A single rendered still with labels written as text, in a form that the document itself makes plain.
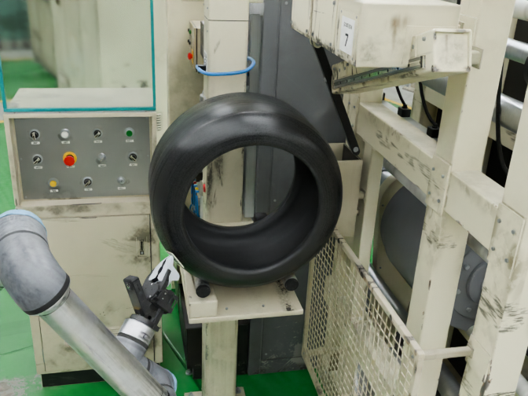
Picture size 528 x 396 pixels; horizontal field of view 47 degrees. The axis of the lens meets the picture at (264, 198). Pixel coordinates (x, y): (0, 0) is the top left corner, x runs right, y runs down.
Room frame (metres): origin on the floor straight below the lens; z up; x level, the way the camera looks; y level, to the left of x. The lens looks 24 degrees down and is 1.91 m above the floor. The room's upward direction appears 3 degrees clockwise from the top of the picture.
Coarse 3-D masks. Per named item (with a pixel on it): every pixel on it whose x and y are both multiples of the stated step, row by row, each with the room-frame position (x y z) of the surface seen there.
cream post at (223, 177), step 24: (216, 0) 1.96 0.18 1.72; (240, 0) 1.98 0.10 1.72; (216, 24) 1.96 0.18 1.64; (240, 24) 1.98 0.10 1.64; (216, 48) 1.96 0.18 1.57; (240, 48) 1.98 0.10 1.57; (216, 168) 1.96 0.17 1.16; (240, 168) 1.98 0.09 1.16; (216, 192) 1.96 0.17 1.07; (240, 192) 1.98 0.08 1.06; (216, 216) 1.96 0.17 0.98; (240, 216) 1.98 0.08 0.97; (216, 336) 1.96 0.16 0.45; (216, 360) 1.96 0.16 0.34; (216, 384) 1.96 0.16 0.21
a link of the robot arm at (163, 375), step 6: (150, 360) 1.34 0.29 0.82; (150, 366) 1.32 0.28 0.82; (156, 366) 1.34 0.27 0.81; (150, 372) 1.30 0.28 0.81; (156, 372) 1.32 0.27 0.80; (162, 372) 1.33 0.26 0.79; (168, 372) 1.35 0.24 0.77; (156, 378) 1.30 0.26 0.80; (162, 378) 1.30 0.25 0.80; (168, 378) 1.32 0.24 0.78; (174, 378) 1.35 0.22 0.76; (168, 384) 1.29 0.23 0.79; (174, 384) 1.33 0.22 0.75; (174, 390) 1.29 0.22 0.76
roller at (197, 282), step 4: (192, 276) 1.67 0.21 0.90; (196, 280) 1.62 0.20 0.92; (200, 280) 1.61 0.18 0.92; (196, 284) 1.60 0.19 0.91; (200, 284) 1.59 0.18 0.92; (204, 284) 1.59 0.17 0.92; (208, 284) 1.60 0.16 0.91; (196, 288) 1.58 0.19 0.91; (200, 288) 1.58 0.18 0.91; (204, 288) 1.58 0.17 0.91; (208, 288) 1.58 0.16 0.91; (196, 292) 1.58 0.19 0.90; (200, 292) 1.58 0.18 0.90; (204, 292) 1.58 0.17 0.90; (208, 292) 1.58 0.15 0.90; (200, 296) 1.58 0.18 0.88; (204, 296) 1.58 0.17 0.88
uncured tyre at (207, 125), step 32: (224, 96) 1.77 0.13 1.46; (256, 96) 1.77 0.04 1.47; (192, 128) 1.60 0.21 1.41; (224, 128) 1.58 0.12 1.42; (256, 128) 1.59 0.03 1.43; (288, 128) 1.62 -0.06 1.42; (160, 160) 1.60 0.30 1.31; (192, 160) 1.55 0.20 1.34; (320, 160) 1.63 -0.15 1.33; (160, 192) 1.55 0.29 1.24; (288, 192) 1.91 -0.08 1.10; (320, 192) 1.62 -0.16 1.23; (160, 224) 1.55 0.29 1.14; (192, 224) 1.82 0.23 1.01; (256, 224) 1.88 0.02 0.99; (288, 224) 1.87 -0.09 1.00; (320, 224) 1.63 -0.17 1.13; (192, 256) 1.54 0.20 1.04; (224, 256) 1.78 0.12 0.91; (256, 256) 1.79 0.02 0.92; (288, 256) 1.62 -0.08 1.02
